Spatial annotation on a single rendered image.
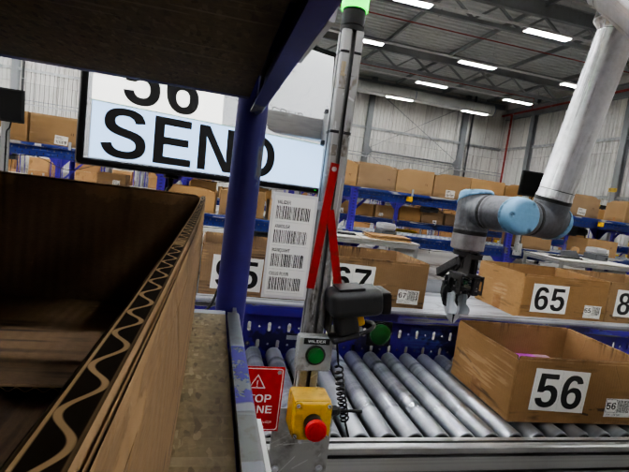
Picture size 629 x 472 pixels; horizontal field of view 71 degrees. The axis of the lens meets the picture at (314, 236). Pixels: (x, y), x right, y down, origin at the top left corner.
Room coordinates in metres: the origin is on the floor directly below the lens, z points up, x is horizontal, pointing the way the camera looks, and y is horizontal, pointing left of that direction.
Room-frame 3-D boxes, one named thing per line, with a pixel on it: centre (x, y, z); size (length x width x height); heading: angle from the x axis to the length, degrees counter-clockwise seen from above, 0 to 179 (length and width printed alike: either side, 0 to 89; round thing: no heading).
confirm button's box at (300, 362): (0.82, -0.03, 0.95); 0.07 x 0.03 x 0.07; 103
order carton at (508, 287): (1.82, -0.95, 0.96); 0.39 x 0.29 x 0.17; 103
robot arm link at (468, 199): (1.22, -0.43, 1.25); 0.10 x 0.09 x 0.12; 25
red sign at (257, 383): (0.81, 0.04, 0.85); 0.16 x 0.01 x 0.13; 103
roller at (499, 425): (1.24, -0.48, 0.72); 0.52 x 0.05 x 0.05; 13
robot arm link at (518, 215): (1.12, -0.48, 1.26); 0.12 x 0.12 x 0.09; 25
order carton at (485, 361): (1.23, -0.70, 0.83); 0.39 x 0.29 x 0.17; 102
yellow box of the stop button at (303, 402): (0.80, -0.07, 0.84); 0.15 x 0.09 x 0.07; 103
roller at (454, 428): (1.21, -0.35, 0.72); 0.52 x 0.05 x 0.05; 13
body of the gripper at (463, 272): (1.22, -0.43, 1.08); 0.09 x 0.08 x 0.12; 15
